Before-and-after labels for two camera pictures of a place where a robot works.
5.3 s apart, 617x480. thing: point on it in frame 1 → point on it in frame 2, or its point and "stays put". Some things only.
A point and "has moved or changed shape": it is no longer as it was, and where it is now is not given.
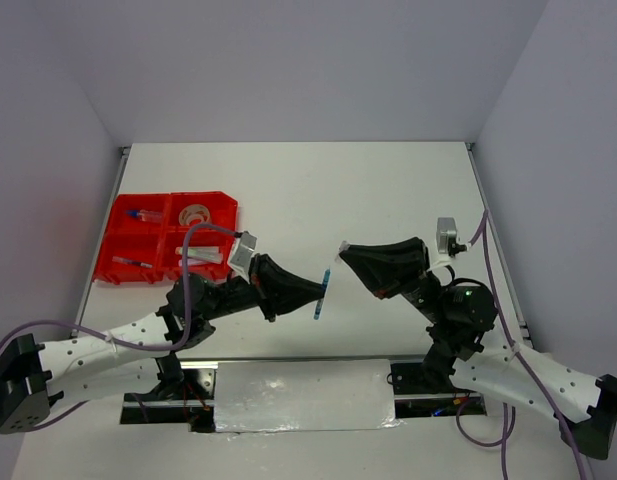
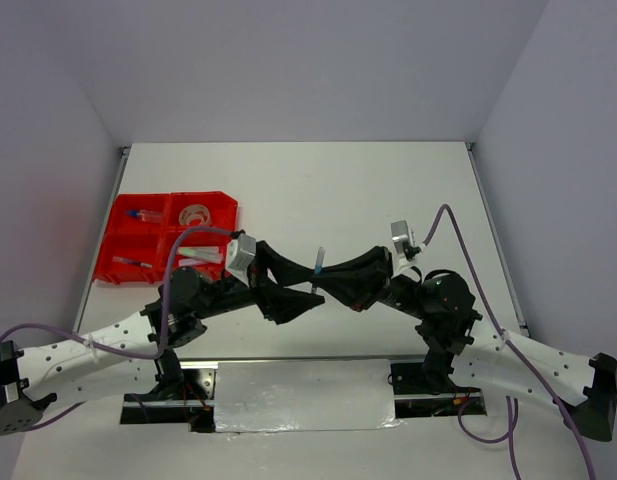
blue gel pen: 143,264 stays put
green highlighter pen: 200,251 stays put
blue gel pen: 320,302 has moved or changed shape
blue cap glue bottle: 146,215 stays put
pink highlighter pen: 191,261 stays put
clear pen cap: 344,246 → 320,257
